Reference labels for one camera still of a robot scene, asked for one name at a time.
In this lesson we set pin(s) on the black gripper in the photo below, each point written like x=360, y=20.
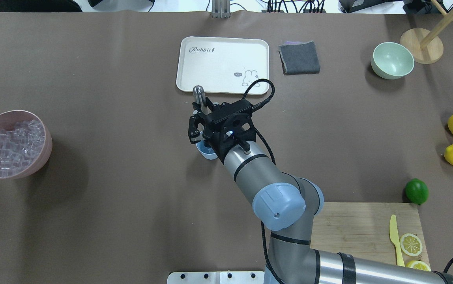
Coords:
x=213, y=139

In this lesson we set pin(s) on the steel muddler black tip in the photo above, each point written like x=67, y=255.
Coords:
x=200, y=98

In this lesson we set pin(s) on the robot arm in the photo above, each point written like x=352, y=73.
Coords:
x=286, y=205

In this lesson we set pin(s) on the light blue cup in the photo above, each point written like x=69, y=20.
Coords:
x=206, y=152

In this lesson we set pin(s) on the pile of ice cubes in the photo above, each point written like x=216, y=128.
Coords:
x=20, y=147

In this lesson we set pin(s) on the wooden cup rack stand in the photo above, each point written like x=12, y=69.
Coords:
x=425, y=45

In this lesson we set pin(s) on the cream rabbit tray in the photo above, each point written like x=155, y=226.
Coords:
x=223, y=65

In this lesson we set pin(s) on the grey folded cloth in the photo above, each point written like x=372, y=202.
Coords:
x=299, y=58

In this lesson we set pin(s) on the pink bowl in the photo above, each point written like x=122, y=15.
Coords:
x=7, y=121

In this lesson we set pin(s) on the bamboo cutting board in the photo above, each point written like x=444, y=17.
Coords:
x=362, y=229

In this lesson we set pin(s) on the mint green bowl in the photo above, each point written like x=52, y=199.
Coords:
x=391, y=61

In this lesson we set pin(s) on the yellow plastic knife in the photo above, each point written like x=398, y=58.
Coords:
x=394, y=238

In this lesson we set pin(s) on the green lime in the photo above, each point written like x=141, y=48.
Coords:
x=416, y=191

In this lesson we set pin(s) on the upper lemon slice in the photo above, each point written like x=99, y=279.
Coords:
x=411, y=245

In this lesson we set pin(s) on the lemon slice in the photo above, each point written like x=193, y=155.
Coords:
x=419, y=265
x=411, y=245

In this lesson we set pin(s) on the lower lemon slice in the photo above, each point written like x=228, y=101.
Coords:
x=419, y=265

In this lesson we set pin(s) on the aluminium frame post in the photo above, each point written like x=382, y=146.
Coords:
x=220, y=9

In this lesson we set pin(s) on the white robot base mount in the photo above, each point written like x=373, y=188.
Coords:
x=217, y=277

